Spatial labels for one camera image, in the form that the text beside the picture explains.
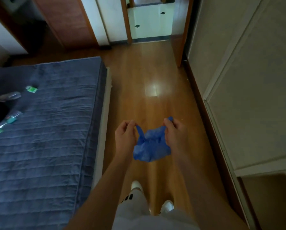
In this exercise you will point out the person's right thumb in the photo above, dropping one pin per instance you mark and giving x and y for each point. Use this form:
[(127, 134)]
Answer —
[(167, 126)]

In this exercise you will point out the green label scrap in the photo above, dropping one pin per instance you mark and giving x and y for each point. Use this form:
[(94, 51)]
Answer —
[(31, 89)]

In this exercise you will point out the clear bottle with green label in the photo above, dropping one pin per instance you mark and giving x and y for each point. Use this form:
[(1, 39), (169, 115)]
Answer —
[(8, 121)]

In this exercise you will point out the person's left forearm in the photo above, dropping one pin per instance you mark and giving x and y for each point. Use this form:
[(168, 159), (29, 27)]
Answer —
[(104, 189)]

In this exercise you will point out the brown wooden panel door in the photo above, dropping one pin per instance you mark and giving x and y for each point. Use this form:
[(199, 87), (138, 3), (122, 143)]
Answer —
[(66, 21)]

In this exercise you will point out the blue quilted bed cover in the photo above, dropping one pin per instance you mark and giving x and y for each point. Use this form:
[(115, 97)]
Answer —
[(49, 141)]

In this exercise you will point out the blue plastic bag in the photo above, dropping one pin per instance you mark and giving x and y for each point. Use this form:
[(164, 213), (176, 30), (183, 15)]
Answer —
[(151, 146)]

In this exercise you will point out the white left shoe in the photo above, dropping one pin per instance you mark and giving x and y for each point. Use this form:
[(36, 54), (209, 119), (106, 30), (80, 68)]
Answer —
[(137, 185)]

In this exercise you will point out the clear plastic bottle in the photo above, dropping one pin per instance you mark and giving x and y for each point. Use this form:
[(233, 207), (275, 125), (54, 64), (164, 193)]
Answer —
[(8, 96)]

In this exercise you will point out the white bed base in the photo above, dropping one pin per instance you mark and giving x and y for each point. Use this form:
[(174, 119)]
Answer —
[(102, 131)]

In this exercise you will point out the beige wardrobe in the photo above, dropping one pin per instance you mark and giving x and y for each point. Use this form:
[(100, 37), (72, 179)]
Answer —
[(250, 93)]

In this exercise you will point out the white shoe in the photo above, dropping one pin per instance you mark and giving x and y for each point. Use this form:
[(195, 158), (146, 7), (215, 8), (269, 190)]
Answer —
[(137, 185), (167, 206)]

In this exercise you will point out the person's left hand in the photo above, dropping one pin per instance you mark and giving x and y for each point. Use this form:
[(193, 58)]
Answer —
[(124, 141)]

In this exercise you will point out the brown wooden door frame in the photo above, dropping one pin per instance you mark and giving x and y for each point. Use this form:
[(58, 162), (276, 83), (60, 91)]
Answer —
[(126, 20)]

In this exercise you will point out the white trousers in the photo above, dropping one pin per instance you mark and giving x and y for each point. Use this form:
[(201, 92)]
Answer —
[(145, 213)]

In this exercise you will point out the white right shoe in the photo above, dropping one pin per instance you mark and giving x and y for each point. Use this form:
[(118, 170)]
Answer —
[(167, 206)]

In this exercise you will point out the person's right forearm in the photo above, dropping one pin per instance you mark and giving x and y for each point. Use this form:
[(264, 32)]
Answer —
[(205, 194)]

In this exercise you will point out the open brown wooden door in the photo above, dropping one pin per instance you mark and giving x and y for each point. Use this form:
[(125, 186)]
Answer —
[(180, 28)]

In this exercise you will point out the person's right hand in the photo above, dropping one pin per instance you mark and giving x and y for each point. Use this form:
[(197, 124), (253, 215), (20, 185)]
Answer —
[(177, 140)]

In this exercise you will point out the person's left thumb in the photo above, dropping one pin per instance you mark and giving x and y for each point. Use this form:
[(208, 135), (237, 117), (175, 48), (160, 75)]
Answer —
[(133, 128)]

